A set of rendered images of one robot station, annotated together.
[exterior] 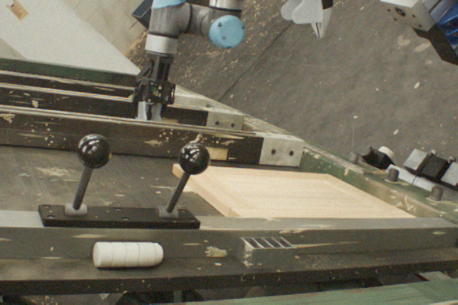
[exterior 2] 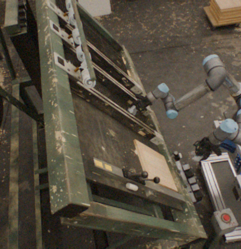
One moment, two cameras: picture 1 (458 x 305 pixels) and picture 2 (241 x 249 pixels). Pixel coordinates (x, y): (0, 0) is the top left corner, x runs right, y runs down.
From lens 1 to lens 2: 1.06 m
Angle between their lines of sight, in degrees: 22
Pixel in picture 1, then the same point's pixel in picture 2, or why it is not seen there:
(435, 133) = (194, 138)
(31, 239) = (120, 178)
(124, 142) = (125, 122)
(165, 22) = (158, 95)
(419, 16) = not seen: hidden behind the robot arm
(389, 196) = (174, 178)
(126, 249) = (133, 187)
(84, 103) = (115, 87)
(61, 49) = not seen: outside the picture
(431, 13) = not seen: hidden behind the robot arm
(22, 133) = (106, 108)
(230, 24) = (174, 114)
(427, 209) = (180, 190)
